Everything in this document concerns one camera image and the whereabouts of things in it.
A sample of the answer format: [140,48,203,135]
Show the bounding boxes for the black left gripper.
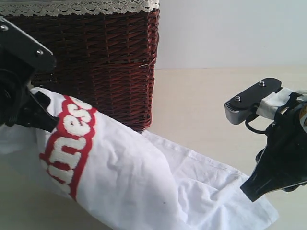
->
[0,64,59,132]

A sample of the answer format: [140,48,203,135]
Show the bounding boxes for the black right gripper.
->
[240,103,307,202]

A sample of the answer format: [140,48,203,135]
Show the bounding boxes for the black cable loop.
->
[244,116,276,134]

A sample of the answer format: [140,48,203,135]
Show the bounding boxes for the white lace cloth trim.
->
[0,0,160,17]

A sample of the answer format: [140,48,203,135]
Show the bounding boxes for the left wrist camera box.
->
[0,17,56,81]

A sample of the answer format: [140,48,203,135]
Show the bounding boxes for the dark red wicker basket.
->
[8,9,160,131]

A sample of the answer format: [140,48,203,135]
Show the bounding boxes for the white t-shirt with red lettering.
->
[0,88,278,230]

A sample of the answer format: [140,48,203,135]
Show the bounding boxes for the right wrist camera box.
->
[224,78,300,126]

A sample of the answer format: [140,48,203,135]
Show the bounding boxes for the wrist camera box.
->
[0,17,56,81]
[224,78,300,126]

